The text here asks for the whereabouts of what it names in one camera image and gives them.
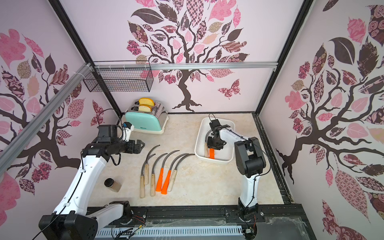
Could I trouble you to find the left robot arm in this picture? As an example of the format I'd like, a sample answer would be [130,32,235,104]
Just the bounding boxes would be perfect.
[39,122,145,240]

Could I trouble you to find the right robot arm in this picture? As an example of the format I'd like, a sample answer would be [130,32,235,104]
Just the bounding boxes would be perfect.
[205,119,267,218]

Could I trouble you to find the white storage box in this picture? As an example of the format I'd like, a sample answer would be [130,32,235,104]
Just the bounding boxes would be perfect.
[194,117,235,164]

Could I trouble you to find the mint green toaster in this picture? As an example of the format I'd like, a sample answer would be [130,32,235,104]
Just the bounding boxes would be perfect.
[125,100,169,134]

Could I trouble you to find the pale bread slice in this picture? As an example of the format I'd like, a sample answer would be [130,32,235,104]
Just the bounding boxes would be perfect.
[138,105,153,113]

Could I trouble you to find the small jar with black lid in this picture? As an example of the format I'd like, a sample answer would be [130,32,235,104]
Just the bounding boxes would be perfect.
[104,178,122,193]

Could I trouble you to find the yellow bread slice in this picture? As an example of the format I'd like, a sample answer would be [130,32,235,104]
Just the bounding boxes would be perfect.
[139,98,156,107]

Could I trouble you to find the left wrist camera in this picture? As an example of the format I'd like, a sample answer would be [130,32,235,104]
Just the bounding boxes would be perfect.
[122,122,134,142]

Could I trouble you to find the black wire basket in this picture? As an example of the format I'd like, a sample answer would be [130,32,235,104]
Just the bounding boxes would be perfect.
[83,60,155,93]

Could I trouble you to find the aluminium rail back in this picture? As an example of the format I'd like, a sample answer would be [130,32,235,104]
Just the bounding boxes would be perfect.
[95,62,278,70]

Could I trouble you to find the aluminium rail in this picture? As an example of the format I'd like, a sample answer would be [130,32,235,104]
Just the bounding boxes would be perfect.
[95,62,278,70]
[1,63,93,174]

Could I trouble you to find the white cable duct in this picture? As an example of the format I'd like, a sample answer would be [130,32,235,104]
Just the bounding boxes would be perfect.
[95,226,244,240]

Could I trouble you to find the aluminium rail left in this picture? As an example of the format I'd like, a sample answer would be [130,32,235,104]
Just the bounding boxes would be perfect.
[1,63,93,174]

